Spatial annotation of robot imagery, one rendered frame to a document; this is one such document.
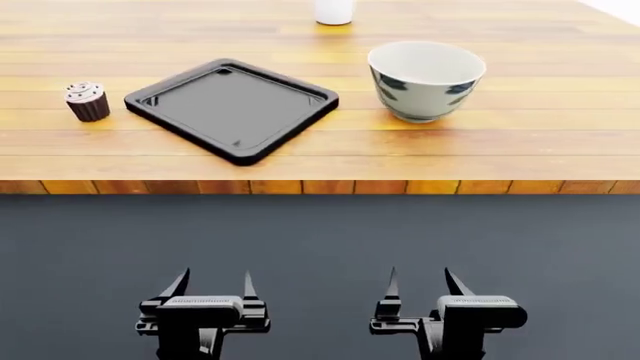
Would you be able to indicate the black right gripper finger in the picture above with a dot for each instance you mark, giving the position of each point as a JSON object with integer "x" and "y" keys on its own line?
{"x": 390, "y": 302}
{"x": 457, "y": 287}

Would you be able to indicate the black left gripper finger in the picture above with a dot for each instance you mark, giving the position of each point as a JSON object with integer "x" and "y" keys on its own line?
{"x": 251, "y": 300}
{"x": 167, "y": 296}

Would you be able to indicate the black square tray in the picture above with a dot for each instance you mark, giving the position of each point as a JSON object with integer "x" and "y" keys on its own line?
{"x": 230, "y": 112}

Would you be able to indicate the white bowl with blue pattern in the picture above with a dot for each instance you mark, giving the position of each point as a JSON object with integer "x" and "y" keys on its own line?
{"x": 425, "y": 90}

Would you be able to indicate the chocolate cupcake with white frosting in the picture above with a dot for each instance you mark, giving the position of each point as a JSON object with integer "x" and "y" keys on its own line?
{"x": 89, "y": 103}

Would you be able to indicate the white cylindrical cup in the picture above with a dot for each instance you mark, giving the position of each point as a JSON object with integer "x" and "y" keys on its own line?
{"x": 334, "y": 11}

